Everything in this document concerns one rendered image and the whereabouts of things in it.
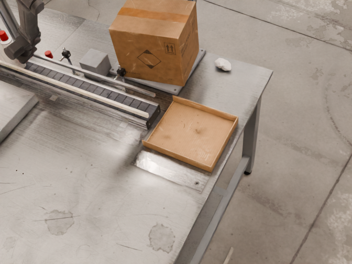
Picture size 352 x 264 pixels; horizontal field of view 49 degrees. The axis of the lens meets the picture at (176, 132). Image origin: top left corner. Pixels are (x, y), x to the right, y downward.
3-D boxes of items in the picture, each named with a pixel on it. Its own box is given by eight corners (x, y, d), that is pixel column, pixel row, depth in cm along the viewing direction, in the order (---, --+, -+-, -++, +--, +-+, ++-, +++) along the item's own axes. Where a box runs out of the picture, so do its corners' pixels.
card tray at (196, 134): (143, 145, 154) (141, 140, 151) (173, 100, 167) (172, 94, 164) (211, 173, 144) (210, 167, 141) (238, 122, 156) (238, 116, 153)
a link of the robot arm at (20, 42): (42, 37, 157) (26, 21, 156) (21, 53, 151) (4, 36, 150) (36, 50, 167) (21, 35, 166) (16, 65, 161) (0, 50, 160)
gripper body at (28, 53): (9, 55, 168) (11, 46, 162) (25, 41, 173) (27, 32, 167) (22, 65, 169) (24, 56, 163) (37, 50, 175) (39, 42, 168)
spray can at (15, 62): (13, 69, 182) (-8, 35, 166) (19, 62, 185) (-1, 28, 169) (23, 71, 181) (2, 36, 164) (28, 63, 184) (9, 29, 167)
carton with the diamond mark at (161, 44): (122, 76, 176) (107, 29, 155) (141, 42, 189) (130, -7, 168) (184, 87, 168) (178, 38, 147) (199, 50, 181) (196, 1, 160)
